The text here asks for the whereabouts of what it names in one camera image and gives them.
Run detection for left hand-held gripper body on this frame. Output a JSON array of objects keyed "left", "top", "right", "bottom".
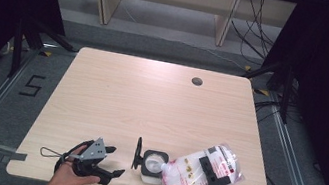
[{"left": 68, "top": 134, "right": 112, "bottom": 185}]

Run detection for red and white sugar pouch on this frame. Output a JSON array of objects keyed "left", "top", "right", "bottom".
[{"left": 158, "top": 134, "right": 249, "bottom": 185}]

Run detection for glass jar with black lid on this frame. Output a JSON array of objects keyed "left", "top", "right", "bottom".
[{"left": 128, "top": 135, "right": 173, "bottom": 185}]

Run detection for person's left hand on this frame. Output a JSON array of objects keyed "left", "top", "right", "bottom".
[{"left": 39, "top": 138, "right": 106, "bottom": 185}]

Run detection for grey tape strip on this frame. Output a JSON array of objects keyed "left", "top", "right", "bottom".
[{"left": 2, "top": 150, "right": 28, "bottom": 167}]

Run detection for black metal stand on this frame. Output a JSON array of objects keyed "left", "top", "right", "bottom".
[
  {"left": 233, "top": 54, "right": 298, "bottom": 125},
  {"left": 6, "top": 13, "right": 84, "bottom": 88}
]

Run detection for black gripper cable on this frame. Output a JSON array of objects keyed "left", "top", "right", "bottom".
[{"left": 53, "top": 135, "right": 94, "bottom": 179}]

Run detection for thin grey wire loop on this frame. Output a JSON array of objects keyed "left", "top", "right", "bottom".
[{"left": 38, "top": 146, "right": 82, "bottom": 163}]

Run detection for black floor cables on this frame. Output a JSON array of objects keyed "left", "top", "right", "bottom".
[{"left": 250, "top": 96, "right": 303, "bottom": 129}]

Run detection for grey table cable grommet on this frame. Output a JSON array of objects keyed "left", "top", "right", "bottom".
[{"left": 190, "top": 76, "right": 204, "bottom": 88}]

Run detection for bundle of black cables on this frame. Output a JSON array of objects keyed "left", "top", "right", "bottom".
[{"left": 223, "top": 0, "right": 287, "bottom": 69}]

